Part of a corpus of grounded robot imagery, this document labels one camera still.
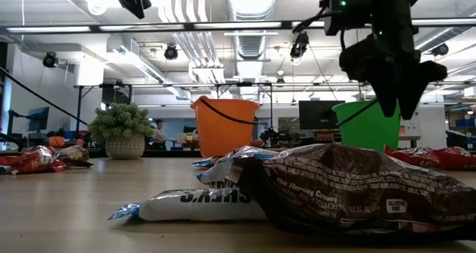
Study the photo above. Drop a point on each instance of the silver ventilation duct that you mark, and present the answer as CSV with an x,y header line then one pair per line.
x,y
251,44

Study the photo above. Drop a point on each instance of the black computer monitor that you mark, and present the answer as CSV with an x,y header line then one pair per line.
x,y
39,119
320,114

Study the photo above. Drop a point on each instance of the black aluminium rig frame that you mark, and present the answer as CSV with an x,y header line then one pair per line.
x,y
187,27

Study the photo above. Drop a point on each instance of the black office chair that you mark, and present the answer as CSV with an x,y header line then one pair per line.
x,y
455,138

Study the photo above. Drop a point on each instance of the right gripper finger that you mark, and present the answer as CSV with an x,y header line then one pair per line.
x,y
411,93
383,93

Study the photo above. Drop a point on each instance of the small orange background bucket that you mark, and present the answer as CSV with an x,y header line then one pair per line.
x,y
56,141

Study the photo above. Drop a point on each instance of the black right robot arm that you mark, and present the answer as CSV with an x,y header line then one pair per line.
x,y
390,7

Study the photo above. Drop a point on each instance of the white LED light bar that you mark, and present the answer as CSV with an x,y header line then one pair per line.
x,y
48,29
238,25
299,23
141,27
446,22

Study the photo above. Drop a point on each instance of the green plastic bucket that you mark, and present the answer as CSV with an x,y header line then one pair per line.
x,y
357,134

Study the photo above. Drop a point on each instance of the green potted plant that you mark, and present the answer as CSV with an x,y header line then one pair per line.
x,y
122,134

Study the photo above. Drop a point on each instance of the person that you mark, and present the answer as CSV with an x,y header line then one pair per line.
x,y
160,134

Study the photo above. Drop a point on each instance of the black background robot arm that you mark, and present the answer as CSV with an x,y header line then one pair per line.
x,y
273,137

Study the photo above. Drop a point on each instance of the black background rig frame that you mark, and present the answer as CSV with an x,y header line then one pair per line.
x,y
208,85

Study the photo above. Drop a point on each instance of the orange plastic bucket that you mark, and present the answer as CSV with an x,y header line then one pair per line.
x,y
223,134

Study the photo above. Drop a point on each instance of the black ceiling camera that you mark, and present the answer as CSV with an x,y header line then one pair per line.
x,y
50,59
171,52
299,44
440,49

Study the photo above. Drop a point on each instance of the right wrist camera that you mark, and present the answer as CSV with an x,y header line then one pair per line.
x,y
340,13

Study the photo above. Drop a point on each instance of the white blue Hershey's bar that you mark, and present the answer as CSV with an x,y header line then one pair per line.
x,y
193,208
215,173
3,169
206,162

